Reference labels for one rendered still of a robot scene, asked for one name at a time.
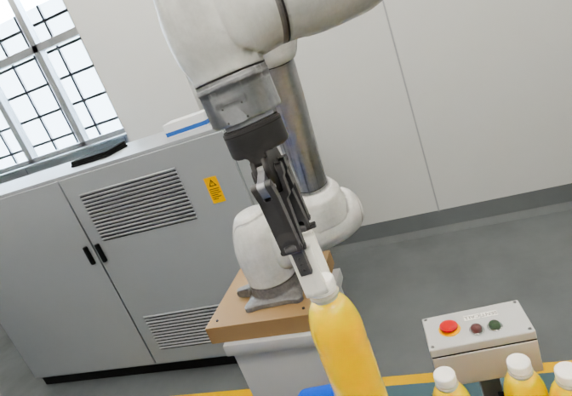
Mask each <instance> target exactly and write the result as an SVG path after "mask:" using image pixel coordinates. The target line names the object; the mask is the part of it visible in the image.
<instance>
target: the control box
mask: <svg viewBox="0 0 572 396"><path fill-rule="evenodd" d="M494 311H496V312H495V313H496V314H495V313H494ZM492 312H493V313H494V314H493V313H492ZM485 313H486V314H487V313H488V314H487V316H486V314H485ZM489 314H490V315H489ZM491 314H492V315H491ZM473 315H474V318H473V317H470V316H473ZM478 315H479V317H478ZM468 316H469V317H470V318H469V317H468ZM482 316H483V317H482ZM464 317H466V318H464ZM477 317H478V318H477ZM448 319H451V320H454V321H455V322H456V323H457V324H458V328H457V329H456V330H455V331H453V332H449V333H447V332H443V331H441V330H440V328H439V325H440V324H441V323H442V322H443V321H444V320H448ZM492 319H496V320H498V321H499V322H500V328H499V329H496V330H494V329H490V328H489V321H490V320H492ZM422 323H423V327H424V331H425V334H426V340H427V344H428V348H429V352H430V354H431V357H432V362H433V365H434V368H435V369H436V368H438V367H441V366H448V367H450V368H452V369H453V370H454V371H455V375H456V378H457V379H458V382H460V383H461V384H467V383H473V382H482V381H487V380H492V379H497V378H502V377H505V375H506V373H507V364H506V359H507V357H508V356H509V355H511V354H513V353H522V354H525V355H526V356H528V357H529V359H530V361H531V364H532V367H533V369H534V371H535V372H538V371H543V370H544V368H543V364H542V360H541V353H540V349H539V344H538V341H537V339H536V338H537V335H536V332H535V329H534V327H533V325H532V324H531V323H530V321H529V319H528V317H527V315H526V314H525V312H524V310H523V309H522V307H521V305H520V304H519V302H518V300H516V301H508V302H503V303H499V304H494V305H490V306H487V307H479V308H474V309H470V310H466V311H461V312H457V313H450V314H445V315H441V316H437V317H432V318H428V319H422ZM475 323H477V324H480V325H481V326H482V328H483V329H482V331H480V332H478V333H474V332H472V331H471V325H472V324H475Z"/></svg>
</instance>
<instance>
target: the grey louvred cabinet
mask: <svg viewBox="0 0 572 396"><path fill-rule="evenodd" d="M225 132H226V130H225V129H223V130H218V131H216V130H213V129H212V126H211V123H210V124H209V125H208V126H205V127H202V128H200V129H195V130H193V131H190V132H188V133H185V134H183V135H178V136H176V137H173V138H170V139H168V138H167V136H166V133H165V131H163V132H160V133H157V134H155V135H150V136H147V137H145V138H142V139H139V140H137V141H131V142H129V143H126V145H128V146H126V147H125V148H124V149H122V150H120V151H118V152H115V153H114V154H112V155H111V156H109V157H107V158H102V159H100V160H96V161H94V162H91V163H87V164H82V165H79V166H77V167H73V168H72V167H71V166H72V164H71V162H72V161H71V162H68V163H65V164H61V165H58V166H55V167H53V168H50V169H45V170H42V171H39V172H37V173H34V174H31V175H27V176H24V177H21V178H18V179H15V180H12V181H8V182H5V183H3V184H0V324H1V325H2V327H3V328H4V330H5V331H6V333H7V334H8V336H9V338H10V339H11V341H12V342H13V344H14V345H15V347H16V348H17V350H18V351H19V353H20V355H21V356H22V358H23V359H24V360H25V362H26V363H27V365H28V367H29V368H30V370H31V372H32V373H33V375H34V376H35V377H36V378H43V379H44V381H45V382H46V384H55V383H62V382H77V381H85V380H93V379H100V378H108V377H116V376H131V375H139V374H146V373H154V372H162V371H170V370H184V369H192V368H200V367H208V366H216V365H223V364H237V361H236V359H235V357H234V356H230V357H227V355H226V352H225V350H224V348H223V346H224V342H222V343H215V344H212V343H211V340H210V339H209V336H208V334H207V332H206V330H205V328H206V327H207V325H208V323H209V321H210V320H211V318H212V317H213V315H214V313H215V311H216V309H217V307H218V306H219V305H220V302H221V301H222V299H223V297H224V296H225V294H226V292H227V291H228V289H229V287H230V286H231V284H232V281H233V280H234V278H235V277H236V276H237V273H238V271H239V270H240V268H241V267H240V265H239V263H238V260H237V257H236V254H235V250H234V245H233V238H232V228H233V223H234V219H235V217H236V216H237V214H238V213H240V212H241V211H242V210H244V209H246V208H248V207H250V206H253V205H257V204H258V202H257V201H256V199H255V197H254V195H253V194H252V192H251V191H250V186H252V185H254V184H255V183H254V180H253V178H252V175H251V172H252V170H251V167H250V161H249V160H247V159H244V160H241V161H236V160H234V159H233V158H232V156H231V154H230V152H229V150H228V148H227V145H226V143H225V141H224V138H223V136H224V133H225Z"/></svg>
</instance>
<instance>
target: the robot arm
mask: <svg viewBox="0 0 572 396"><path fill-rule="evenodd" d="M382 1H383V0H153V2H154V6H155V8H156V11H157V17H158V21H159V24H160V26H161V29H162V31H163V35H164V37H165V39H166V42H167V44H168V46H169V49H170V51H171V53H172V55H173V56H174V58H175V60H176V62H177V64H178V65H179V67H180V69H181V70H182V71H183V72H184V73H185V74H186V75H187V76H188V78H189V79H190V81H191V82H192V84H193V86H194V88H195V89H196V91H197V97H198V99H200V101H201V103H202V105H203V108H204V111H205V112H206V114H207V117H208V119H209V121H210V123H211V126H212V129H213V130H216V131H218V130H223V129H225V130H226V132H225V133H224V136H223V138H224V141H225V143H226V145H227V148H228V150H229V152H230V154H231V156H232V158H233V159H234V160H236V161H241V160H244V159H247V160H249V161H250V167H251V170H252V172H251V175H252V178H253V180H254V183H255V184H254V185H252V186H250V191H251V192H252V194H253V195H254V197H255V199H256V201H257V202H258V204H257V205H253V206H250V207H248V208H246V209H244V210H242V211H241V212H240V213H238V214H237V216H236V217H235V219H234V223H233V228H232V238H233V245H234V250H235V254H236V257H237V260H238V263H239V265H240V267H241V269H242V271H243V274H244V276H245V278H246V279H247V280H248V282H249V283H248V284H246V285H244V286H242V287H240V288H238V289H237V295H238V296H239V297H250V298H249V301H248V303H247V304H246V306H245V311H246V313H252V312H254V311H257V310H261V309H265V308H269V307H277V306H282V305H286V304H297V303H300V302H302V301H303V300H304V297H303V290H304V293H305V295H306V298H312V297H314V296H320V295H323V294H327V293H328V292H329V289H328V286H327V285H326V282H325V280H324V278H323V275H322V273H323V272H329V273H330V270H329V267H328V264H327V262H326V261H325V258H324V256H323V252H322V251H324V250H327V249H329V248H331V247H333V246H335V245H337V244H339V243H341V242H343V241H345V240H346V239H348V238H350V237H351V236H352V235H353V234H354V233H355V232H356V231H357V230H358V229H359V228H360V227H361V225H362V222H363V207H362V205H361V202H360V200H359V198H358V196H357V195H356V194H355V193H354V192H353V191H351V190H350V189H348V188H345V187H339V185H338V183H337V182H336V181H335V180H333V179H331V178H329V177H328V176H326V173H325V170H324V167H323V161H322V158H321V155H320V151H319V149H318V145H317V140H316V136H315V134H314V130H313V127H312V122H311V119H310V115H309V111H308V107H307V104H306V99H305V96H304V92H303V89H302V86H301V83H300V78H299V74H298V71H297V68H296V64H295V59H294V57H295V55H296V51H297V40H298V38H302V37H309V36H312V35H316V34H318V33H321V32H326V31H327V30H330V29H332V28H335V27H337V26H340V25H342V24H344V23H346V22H347V21H349V20H352V19H354V18H356V17H358V16H360V15H362V14H365V13H367V12H369V11H370V10H371V9H373V8H374V7H375V6H377V5H378V4H379V3H381V2H382ZM277 146H280V148H281V151H282V154H283V155H281V153H280V151H279V150H278V149H277Z"/></svg>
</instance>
